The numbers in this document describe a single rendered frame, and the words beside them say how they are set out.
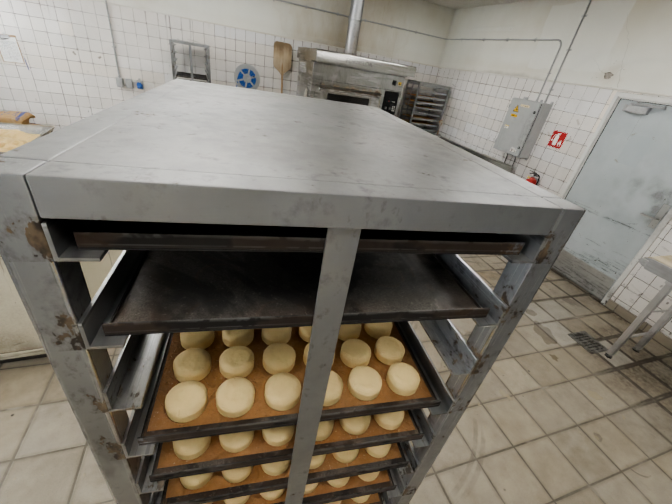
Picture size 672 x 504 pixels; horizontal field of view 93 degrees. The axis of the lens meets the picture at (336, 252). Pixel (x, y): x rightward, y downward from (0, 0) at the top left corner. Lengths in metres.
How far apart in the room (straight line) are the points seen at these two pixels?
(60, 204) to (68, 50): 6.12
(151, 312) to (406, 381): 0.36
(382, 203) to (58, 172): 0.22
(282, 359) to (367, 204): 0.32
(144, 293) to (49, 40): 6.11
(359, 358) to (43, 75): 6.29
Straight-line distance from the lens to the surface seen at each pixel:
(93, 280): 2.56
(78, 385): 0.39
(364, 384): 0.50
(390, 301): 0.39
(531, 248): 0.39
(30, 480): 2.36
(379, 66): 5.35
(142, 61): 6.17
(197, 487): 0.64
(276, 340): 0.54
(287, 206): 0.24
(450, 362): 0.49
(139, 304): 0.37
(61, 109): 6.56
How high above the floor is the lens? 1.91
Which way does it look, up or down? 31 degrees down
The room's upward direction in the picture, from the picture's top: 10 degrees clockwise
